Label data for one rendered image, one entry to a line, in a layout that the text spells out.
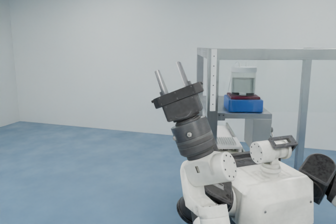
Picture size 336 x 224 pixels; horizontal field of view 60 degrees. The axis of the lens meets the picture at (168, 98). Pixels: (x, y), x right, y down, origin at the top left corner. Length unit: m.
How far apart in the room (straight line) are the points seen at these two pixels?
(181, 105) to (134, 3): 4.87
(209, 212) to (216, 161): 0.11
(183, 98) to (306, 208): 0.54
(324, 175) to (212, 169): 0.52
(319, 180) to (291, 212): 0.17
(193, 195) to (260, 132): 1.13
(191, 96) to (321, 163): 0.61
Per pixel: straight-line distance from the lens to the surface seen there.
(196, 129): 0.65
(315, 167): 1.11
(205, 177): 0.67
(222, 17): 5.03
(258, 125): 1.77
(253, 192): 0.91
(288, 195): 0.96
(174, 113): 0.66
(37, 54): 6.61
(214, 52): 1.60
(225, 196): 0.88
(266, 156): 0.92
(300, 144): 3.06
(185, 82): 0.67
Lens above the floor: 1.62
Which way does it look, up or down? 10 degrees down
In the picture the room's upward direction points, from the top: straight up
